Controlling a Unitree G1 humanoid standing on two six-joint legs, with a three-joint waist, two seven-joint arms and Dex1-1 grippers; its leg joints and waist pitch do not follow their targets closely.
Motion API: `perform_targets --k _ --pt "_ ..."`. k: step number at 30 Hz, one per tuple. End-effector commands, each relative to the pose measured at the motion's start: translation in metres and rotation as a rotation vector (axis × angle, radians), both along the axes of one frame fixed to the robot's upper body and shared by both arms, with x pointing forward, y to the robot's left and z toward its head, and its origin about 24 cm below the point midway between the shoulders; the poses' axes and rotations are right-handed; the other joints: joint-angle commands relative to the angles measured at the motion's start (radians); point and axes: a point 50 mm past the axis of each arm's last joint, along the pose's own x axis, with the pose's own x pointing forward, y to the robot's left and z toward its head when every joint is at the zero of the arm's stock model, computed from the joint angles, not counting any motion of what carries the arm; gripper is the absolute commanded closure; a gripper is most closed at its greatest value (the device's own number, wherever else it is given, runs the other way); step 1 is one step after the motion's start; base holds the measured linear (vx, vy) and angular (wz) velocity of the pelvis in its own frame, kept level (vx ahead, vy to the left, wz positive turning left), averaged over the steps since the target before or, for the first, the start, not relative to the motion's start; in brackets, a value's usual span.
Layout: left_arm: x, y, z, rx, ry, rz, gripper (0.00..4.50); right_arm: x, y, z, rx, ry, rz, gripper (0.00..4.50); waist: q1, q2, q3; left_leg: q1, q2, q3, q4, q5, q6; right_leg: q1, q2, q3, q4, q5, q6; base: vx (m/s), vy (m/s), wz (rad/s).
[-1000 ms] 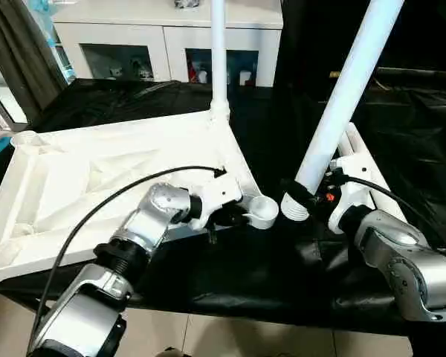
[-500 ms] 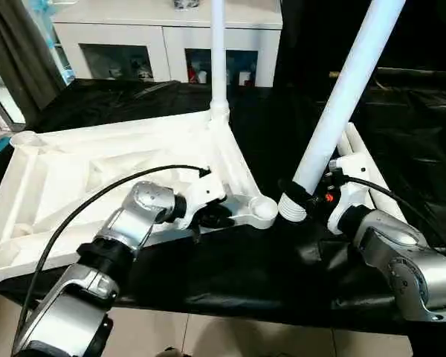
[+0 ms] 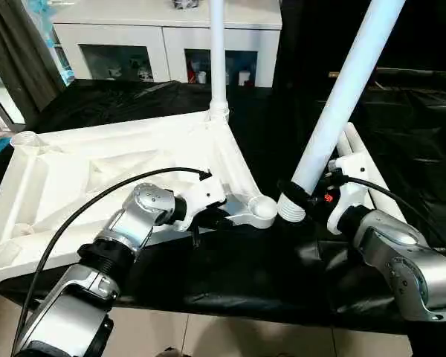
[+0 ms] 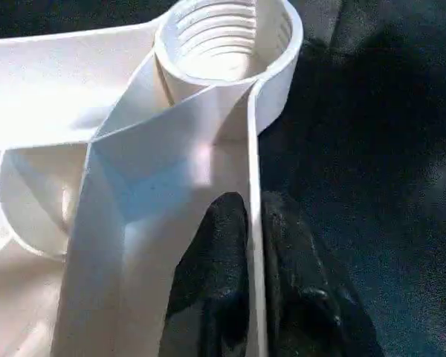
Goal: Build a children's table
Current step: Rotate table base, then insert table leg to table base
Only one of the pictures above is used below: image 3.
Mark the white plastic table leg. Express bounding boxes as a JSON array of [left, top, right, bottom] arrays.
[[335, 131, 381, 213], [206, 0, 232, 123], [276, 0, 409, 224], [343, 123, 392, 209]]

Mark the white plastic table top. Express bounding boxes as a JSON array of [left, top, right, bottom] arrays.
[[0, 109, 279, 295]]

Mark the black mat cloth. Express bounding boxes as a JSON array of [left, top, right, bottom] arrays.
[[0, 77, 446, 325]]

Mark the black fabric backdrop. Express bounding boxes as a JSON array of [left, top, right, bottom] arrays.
[[273, 0, 446, 92]]

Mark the white glass door cabinet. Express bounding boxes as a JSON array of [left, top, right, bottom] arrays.
[[50, 0, 284, 88]]

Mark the dark patterned cabinet-top object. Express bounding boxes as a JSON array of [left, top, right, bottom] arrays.
[[172, 0, 201, 11]]

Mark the blue white patterned strip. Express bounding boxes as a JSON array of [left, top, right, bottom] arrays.
[[28, 0, 76, 86]]

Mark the grey brown curtain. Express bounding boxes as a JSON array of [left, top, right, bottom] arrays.
[[0, 0, 67, 120]]

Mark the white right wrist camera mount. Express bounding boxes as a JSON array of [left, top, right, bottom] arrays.
[[324, 152, 373, 237]]

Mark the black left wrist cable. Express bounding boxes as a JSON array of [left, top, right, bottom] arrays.
[[12, 166, 213, 353]]

